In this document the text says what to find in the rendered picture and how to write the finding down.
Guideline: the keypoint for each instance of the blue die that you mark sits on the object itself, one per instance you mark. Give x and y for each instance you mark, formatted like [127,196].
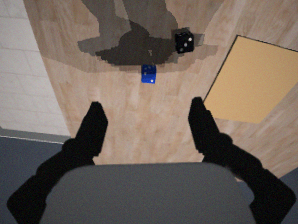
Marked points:
[148,74]

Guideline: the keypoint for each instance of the black die with white pips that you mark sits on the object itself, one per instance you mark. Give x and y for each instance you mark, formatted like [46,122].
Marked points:
[184,42]

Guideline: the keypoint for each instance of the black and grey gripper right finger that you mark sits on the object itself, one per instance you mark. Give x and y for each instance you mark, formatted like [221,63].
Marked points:
[272,198]

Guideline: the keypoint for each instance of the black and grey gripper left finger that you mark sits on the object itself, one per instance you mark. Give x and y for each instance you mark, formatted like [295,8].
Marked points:
[28,202]

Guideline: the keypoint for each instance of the tan flat mat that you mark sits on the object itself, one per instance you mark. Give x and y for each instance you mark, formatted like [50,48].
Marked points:
[253,79]

